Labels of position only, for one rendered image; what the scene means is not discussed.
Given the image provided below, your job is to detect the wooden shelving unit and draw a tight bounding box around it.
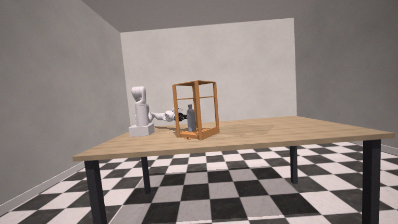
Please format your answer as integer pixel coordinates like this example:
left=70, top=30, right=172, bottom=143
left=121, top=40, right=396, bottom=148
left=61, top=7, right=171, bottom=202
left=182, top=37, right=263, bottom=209
left=172, top=80, right=219, bottom=140

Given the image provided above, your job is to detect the grey bottle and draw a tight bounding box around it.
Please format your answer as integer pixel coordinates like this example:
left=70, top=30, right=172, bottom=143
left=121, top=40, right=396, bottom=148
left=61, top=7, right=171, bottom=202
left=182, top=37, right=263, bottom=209
left=186, top=104, right=196, bottom=132

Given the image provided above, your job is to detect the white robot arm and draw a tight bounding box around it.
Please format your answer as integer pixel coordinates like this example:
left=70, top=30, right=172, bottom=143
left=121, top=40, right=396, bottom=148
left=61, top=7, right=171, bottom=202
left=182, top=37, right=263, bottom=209
left=131, top=86, right=175, bottom=127

